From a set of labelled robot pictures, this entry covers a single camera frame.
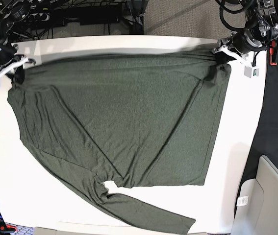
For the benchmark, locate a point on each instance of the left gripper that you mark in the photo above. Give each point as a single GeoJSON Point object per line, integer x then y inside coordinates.
{"type": "Point", "coordinates": [242, 46]}

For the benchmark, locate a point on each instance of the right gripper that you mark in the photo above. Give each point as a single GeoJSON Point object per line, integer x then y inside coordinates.
{"type": "Point", "coordinates": [10, 60]}

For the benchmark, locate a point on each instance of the dark green long-sleeve shirt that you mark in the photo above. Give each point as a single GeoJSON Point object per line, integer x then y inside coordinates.
{"type": "Point", "coordinates": [137, 120]}

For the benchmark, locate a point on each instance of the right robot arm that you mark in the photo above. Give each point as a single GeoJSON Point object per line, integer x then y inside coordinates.
{"type": "Point", "coordinates": [11, 12]}

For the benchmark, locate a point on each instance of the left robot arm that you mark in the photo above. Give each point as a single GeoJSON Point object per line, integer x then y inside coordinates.
{"type": "Point", "coordinates": [260, 32]}

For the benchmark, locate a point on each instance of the red clamp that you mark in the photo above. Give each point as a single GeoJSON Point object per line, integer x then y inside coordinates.
{"type": "Point", "coordinates": [273, 52]}

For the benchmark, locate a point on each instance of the beige plastic bin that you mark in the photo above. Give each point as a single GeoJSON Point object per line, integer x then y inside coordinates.
{"type": "Point", "coordinates": [257, 205]}

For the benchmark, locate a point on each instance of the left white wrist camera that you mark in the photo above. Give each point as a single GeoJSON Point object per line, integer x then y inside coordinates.
{"type": "Point", "coordinates": [251, 71]}

